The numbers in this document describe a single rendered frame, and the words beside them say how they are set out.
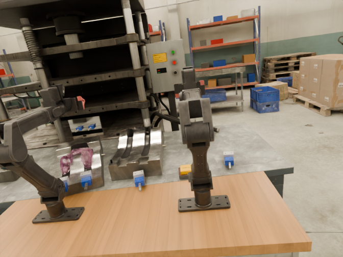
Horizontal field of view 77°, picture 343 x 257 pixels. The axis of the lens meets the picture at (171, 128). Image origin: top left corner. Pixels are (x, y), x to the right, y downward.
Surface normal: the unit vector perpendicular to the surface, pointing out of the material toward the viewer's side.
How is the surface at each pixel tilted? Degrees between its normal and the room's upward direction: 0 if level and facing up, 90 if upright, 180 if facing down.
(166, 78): 90
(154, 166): 90
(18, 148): 90
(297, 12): 90
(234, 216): 0
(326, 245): 0
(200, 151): 120
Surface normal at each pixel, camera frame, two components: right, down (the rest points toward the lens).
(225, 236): -0.14, -0.94
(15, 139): 0.99, -0.11
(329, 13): -0.14, 0.34
